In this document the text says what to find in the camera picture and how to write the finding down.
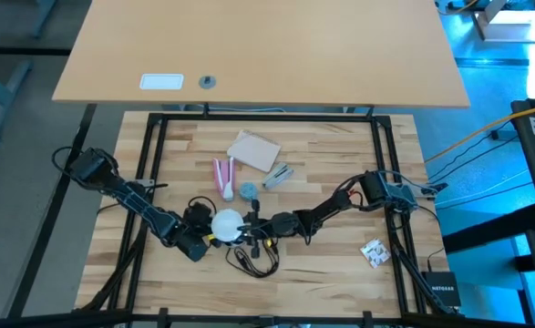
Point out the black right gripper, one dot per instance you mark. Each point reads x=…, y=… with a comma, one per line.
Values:
x=278, y=224

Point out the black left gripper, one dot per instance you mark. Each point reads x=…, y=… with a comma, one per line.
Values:
x=192, y=248

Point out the white globe lightbulb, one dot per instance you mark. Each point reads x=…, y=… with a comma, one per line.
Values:
x=227, y=224

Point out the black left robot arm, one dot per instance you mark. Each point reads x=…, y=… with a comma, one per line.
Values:
x=135, y=202

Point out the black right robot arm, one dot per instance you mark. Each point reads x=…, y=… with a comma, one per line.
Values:
x=326, y=207

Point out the pink white stapler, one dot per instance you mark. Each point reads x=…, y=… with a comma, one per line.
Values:
x=223, y=177

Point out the grey metal stapler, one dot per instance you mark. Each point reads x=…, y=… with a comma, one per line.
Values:
x=277, y=175

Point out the tan spiral notebook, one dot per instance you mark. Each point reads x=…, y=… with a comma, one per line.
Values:
x=253, y=150

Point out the patterned card packet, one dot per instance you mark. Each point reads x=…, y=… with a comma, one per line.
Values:
x=375, y=253

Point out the white rectangular desk plate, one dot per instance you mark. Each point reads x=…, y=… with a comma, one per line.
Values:
x=161, y=81

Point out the large tan desk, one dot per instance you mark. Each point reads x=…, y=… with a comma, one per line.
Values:
x=267, y=45

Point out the grey power adapter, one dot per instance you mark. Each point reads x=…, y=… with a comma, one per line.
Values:
x=503, y=135

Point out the black desk with keyboard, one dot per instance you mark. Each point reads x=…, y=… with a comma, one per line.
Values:
x=529, y=146

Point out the white wooden stand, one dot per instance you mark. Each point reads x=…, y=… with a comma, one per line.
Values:
x=508, y=23

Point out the black metal table frame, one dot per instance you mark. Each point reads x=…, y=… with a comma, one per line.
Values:
x=267, y=117

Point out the black Netgear network switch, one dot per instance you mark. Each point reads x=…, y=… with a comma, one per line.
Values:
x=441, y=288

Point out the grey table leg frame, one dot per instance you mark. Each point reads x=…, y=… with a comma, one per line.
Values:
x=3, y=91

